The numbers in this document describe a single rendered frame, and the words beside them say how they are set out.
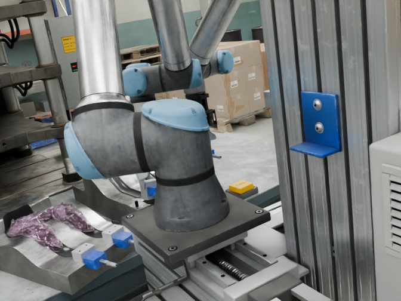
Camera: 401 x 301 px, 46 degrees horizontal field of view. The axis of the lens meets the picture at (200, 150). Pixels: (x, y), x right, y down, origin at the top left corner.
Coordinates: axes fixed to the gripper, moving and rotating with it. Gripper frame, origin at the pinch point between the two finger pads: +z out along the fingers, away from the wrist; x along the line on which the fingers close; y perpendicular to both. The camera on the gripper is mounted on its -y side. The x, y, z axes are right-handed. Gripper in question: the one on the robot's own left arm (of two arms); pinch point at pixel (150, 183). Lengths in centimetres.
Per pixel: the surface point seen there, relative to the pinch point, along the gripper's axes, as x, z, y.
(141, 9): 387, -200, -632
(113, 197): -5.3, 4.6, -16.4
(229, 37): 491, -128, -521
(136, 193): 1.2, 4.5, -12.5
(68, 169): 3, -1, -74
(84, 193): -6.2, 4.7, -37.6
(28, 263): -38.0, 14.0, -3.0
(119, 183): 0.8, 1.5, -22.8
